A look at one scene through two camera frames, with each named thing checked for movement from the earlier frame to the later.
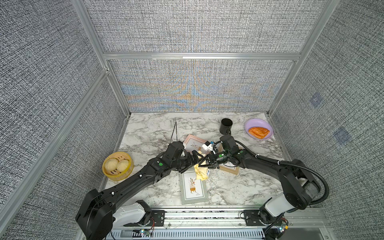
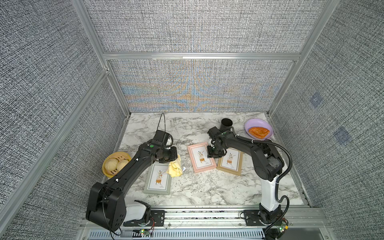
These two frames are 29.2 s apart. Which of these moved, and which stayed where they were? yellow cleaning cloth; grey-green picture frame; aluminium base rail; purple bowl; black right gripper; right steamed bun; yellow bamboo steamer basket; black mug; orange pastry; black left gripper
Moved: grey-green picture frame; black right gripper; black left gripper; yellow cleaning cloth
Stayed: black mug; orange pastry; right steamed bun; aluminium base rail; purple bowl; yellow bamboo steamer basket
